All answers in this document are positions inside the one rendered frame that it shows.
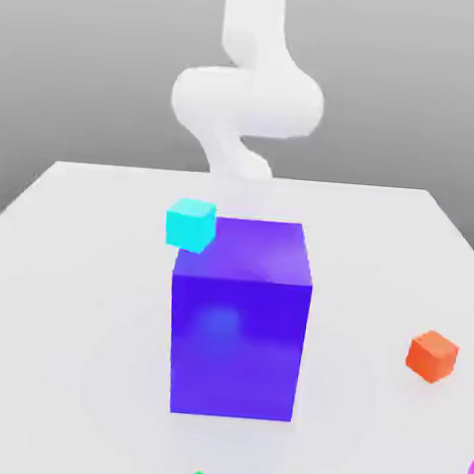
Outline small cyan cube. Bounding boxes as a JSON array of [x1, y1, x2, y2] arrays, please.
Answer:
[[163, 195, 219, 256]]

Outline small orange cube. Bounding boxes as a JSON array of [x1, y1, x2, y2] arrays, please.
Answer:
[[403, 328, 462, 387]]

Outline large purple box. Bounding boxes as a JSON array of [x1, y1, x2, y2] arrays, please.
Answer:
[[160, 212, 318, 425]]

